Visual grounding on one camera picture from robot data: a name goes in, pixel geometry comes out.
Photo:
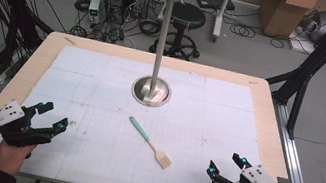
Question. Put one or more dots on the black round stool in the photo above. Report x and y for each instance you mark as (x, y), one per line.
(185, 19)

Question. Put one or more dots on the steel utensil hanging stand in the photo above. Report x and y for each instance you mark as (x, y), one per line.
(159, 53)

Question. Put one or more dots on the white wheeled stand pole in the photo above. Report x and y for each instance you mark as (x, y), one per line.
(222, 10)

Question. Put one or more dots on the person's left hand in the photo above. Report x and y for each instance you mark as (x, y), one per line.
(12, 156)

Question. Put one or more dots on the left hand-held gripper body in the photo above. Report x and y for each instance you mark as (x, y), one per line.
(13, 132)

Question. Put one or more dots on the white floor board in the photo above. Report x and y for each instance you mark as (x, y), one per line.
(324, 50)

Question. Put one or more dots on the grey round device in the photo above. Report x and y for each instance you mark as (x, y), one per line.
(321, 26)

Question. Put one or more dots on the black flat floor box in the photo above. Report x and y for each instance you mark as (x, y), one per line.
(215, 2)

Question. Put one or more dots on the cardboard box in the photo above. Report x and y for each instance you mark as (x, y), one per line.
(284, 13)

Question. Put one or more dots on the white grid mat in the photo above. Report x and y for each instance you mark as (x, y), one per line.
(106, 149)

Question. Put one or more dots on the white bench power supply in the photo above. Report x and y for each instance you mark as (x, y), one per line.
(94, 8)

